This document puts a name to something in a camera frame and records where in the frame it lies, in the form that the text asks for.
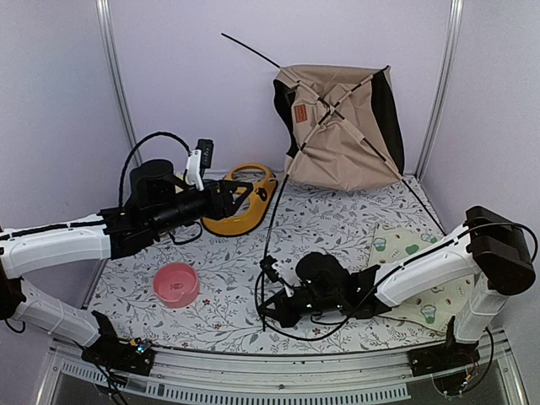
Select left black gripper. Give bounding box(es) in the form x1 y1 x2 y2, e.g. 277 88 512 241
149 178 253 236

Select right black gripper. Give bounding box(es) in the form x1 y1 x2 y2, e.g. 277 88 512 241
257 287 343 328

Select black tent pole one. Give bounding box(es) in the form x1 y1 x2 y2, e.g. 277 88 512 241
221 32 393 334

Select black tent pole two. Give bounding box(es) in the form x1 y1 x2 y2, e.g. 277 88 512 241
278 67 446 235

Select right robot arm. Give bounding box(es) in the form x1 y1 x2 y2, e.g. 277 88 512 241
254 206 539 368

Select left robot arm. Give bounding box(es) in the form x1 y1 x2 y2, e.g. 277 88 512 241
1 159 253 366

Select pink pet bowl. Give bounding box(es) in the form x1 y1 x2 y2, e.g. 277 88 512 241
153 262 200 309

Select avocado print pet mat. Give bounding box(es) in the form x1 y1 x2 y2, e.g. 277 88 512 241
368 223 475 333

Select yellow double bowl holder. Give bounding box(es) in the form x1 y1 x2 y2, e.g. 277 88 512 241
202 164 278 237

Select floral table cloth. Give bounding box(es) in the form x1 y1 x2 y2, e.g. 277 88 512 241
89 177 445 355

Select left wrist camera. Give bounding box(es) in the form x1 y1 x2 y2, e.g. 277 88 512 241
184 138 214 191

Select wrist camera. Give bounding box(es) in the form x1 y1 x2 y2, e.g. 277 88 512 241
260 255 294 298
184 138 214 191

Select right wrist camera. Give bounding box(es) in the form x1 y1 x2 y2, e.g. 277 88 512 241
260 255 294 298

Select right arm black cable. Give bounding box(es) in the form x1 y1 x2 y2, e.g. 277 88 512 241
255 223 539 342

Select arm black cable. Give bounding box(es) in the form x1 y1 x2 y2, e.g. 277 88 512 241
255 223 539 342
119 131 193 210

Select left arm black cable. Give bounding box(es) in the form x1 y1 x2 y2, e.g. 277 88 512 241
119 131 193 210

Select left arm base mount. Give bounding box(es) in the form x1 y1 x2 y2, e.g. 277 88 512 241
81 336 155 376

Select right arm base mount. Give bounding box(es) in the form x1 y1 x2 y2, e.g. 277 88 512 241
407 343 480 376

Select front aluminium rail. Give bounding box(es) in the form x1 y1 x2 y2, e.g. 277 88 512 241
36 330 533 404

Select left aluminium frame post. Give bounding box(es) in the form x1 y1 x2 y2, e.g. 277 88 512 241
95 0 137 149

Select aluminium frame post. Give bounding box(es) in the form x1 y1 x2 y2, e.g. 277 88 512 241
95 0 137 149
414 0 464 181

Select right aluminium frame post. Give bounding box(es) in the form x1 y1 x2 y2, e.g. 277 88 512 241
414 0 464 181

